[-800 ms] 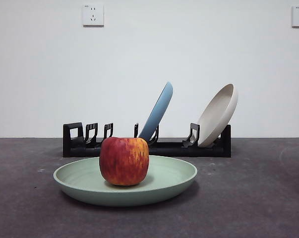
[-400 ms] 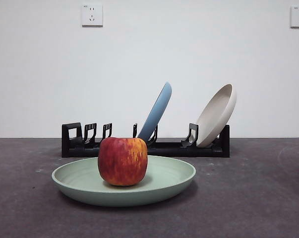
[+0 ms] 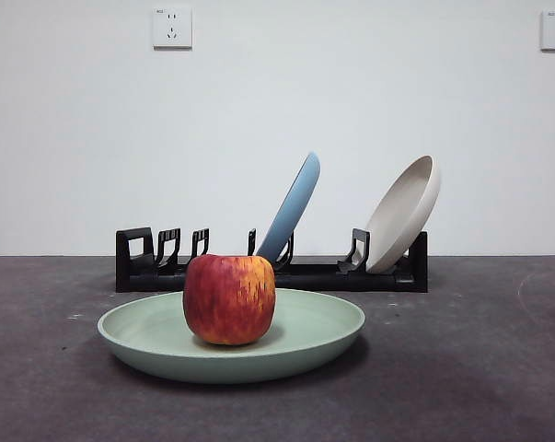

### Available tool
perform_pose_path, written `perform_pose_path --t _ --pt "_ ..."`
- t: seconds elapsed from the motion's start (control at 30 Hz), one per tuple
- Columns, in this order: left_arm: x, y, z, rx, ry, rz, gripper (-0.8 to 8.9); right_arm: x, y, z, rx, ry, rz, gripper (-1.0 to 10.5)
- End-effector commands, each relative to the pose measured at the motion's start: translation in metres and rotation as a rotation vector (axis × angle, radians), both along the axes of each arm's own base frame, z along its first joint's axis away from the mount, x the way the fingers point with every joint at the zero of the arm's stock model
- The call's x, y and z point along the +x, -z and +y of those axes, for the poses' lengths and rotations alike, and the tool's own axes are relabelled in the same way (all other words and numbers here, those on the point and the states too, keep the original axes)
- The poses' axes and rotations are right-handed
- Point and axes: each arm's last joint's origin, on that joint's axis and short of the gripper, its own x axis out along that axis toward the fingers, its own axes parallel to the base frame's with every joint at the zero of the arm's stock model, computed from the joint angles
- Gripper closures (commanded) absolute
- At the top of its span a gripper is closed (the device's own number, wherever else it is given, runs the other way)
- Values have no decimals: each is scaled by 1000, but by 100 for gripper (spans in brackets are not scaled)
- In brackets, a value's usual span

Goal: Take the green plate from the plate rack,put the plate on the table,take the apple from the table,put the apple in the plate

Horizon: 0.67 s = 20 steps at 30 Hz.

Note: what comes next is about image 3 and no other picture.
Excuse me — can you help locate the blue plate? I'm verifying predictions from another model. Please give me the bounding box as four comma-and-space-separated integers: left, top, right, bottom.
255, 151, 322, 269

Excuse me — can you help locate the black plate rack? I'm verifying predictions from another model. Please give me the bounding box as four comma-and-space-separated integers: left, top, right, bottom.
115, 225, 429, 294

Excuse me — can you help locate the green plate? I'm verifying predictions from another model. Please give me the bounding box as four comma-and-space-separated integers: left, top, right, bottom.
97, 287, 367, 385

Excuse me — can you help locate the red apple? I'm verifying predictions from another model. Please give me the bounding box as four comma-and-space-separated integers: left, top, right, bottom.
182, 253, 277, 346

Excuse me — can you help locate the beige plate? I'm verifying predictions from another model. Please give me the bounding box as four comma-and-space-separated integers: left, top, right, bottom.
364, 155, 443, 274

